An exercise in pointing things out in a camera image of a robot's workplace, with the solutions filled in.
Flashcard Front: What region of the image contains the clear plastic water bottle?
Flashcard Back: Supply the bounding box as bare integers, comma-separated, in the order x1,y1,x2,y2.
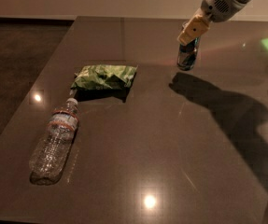
29,98,79,179

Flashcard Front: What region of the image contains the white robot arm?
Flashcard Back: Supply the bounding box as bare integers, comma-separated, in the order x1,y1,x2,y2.
177,0,251,45

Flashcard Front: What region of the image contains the green crumpled chip bag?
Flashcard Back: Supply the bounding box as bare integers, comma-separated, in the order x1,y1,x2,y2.
71,64,137,91

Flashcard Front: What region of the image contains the blue silver Red Bull can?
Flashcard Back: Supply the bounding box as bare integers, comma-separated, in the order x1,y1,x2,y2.
176,38,200,71

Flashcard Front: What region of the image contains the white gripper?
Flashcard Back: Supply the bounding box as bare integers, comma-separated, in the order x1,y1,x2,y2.
177,0,245,46

